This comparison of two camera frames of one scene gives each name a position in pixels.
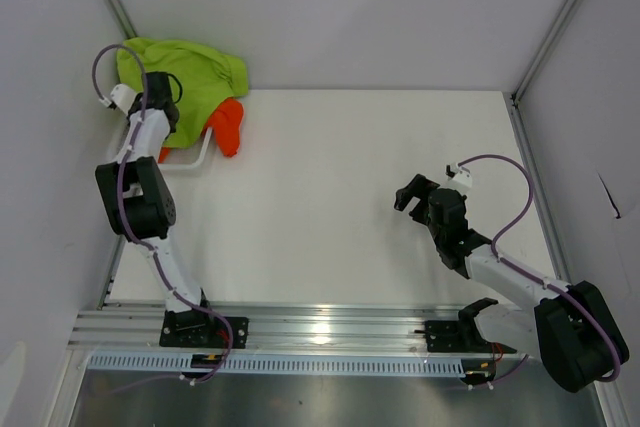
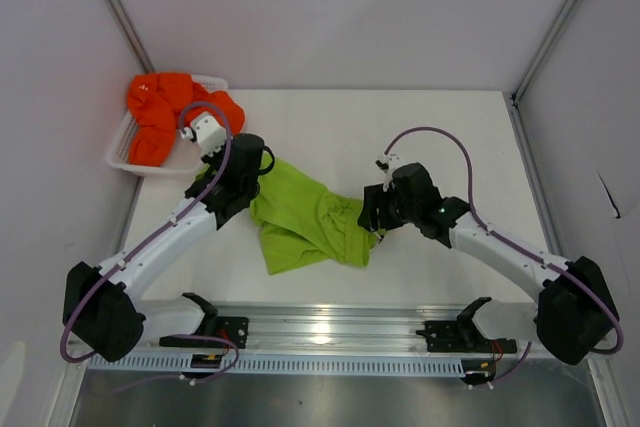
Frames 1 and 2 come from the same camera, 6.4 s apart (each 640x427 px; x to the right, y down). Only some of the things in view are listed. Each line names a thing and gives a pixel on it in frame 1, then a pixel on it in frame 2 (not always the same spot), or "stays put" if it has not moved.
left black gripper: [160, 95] -> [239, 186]
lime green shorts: [201, 80] -> [301, 224]
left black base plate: [198, 328] stays put
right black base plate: [458, 336] stays put
